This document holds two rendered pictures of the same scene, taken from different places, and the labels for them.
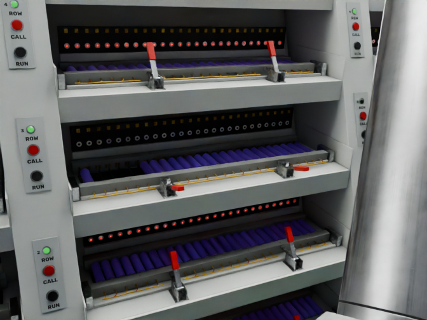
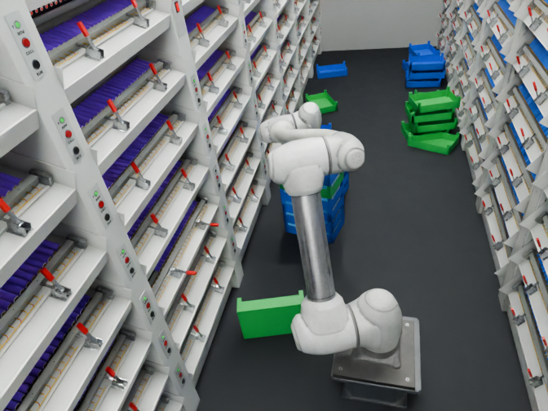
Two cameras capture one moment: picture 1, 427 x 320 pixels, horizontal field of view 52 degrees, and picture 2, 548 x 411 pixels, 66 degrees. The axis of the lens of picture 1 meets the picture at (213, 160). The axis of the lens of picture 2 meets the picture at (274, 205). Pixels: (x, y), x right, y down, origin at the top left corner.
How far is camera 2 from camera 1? 1.23 m
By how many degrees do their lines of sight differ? 56
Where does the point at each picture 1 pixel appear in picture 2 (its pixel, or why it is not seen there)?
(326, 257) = (217, 246)
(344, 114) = (211, 182)
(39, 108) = (143, 286)
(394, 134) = (316, 258)
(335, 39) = (201, 148)
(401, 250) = (325, 285)
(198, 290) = (192, 300)
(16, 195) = (149, 328)
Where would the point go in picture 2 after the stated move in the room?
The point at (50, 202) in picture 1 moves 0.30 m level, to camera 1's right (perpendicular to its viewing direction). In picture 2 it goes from (157, 319) to (218, 261)
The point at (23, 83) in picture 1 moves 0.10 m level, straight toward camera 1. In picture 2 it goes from (135, 282) to (166, 285)
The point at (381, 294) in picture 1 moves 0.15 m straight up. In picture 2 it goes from (324, 295) to (322, 264)
